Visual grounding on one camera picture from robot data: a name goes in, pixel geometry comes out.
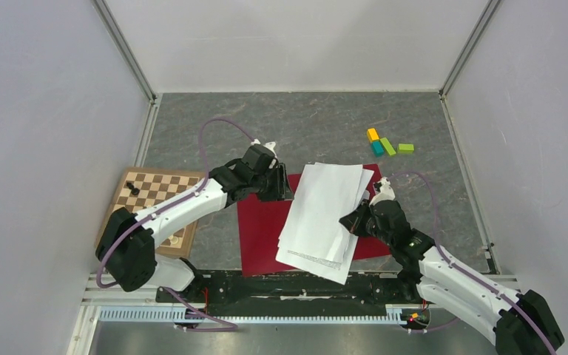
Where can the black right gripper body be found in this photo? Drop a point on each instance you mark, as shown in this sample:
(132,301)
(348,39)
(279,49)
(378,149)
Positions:
(373,228)

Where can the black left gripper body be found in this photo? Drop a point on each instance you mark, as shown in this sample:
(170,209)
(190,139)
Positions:
(257,182)

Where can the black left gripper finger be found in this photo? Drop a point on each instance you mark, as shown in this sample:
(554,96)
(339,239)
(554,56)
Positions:
(284,191)
(273,189)

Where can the red clip file folder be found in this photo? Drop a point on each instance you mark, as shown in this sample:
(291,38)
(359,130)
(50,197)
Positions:
(260,225)

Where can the white paper sheet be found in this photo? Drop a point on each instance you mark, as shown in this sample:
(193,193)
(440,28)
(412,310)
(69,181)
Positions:
(320,210)

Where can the printed text paper sheet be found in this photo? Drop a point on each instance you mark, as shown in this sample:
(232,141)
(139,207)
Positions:
(313,262)

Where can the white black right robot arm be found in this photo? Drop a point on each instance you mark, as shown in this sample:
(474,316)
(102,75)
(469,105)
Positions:
(331,210)

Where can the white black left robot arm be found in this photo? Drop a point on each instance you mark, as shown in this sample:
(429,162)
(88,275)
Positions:
(128,244)

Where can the teal block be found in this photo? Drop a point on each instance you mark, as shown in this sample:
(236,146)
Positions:
(377,148)

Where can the short green block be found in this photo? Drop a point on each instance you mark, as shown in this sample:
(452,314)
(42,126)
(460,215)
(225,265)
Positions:
(406,148)

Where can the long green block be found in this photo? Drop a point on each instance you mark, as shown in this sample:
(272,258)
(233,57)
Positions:
(387,146)

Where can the orange block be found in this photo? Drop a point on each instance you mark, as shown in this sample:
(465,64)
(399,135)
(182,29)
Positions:
(372,135)

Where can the wooden chessboard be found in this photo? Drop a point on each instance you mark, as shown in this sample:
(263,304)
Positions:
(156,186)

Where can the black chess piece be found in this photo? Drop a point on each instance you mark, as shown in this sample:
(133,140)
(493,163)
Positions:
(133,190)

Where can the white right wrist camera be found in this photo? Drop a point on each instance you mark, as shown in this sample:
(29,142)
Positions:
(383,191)

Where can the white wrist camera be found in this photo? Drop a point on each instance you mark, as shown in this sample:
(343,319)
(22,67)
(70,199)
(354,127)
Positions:
(383,191)
(268,145)

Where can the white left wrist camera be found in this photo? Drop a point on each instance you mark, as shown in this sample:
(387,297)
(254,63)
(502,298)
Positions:
(268,145)

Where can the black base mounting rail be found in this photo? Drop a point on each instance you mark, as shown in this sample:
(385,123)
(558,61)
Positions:
(227,293)

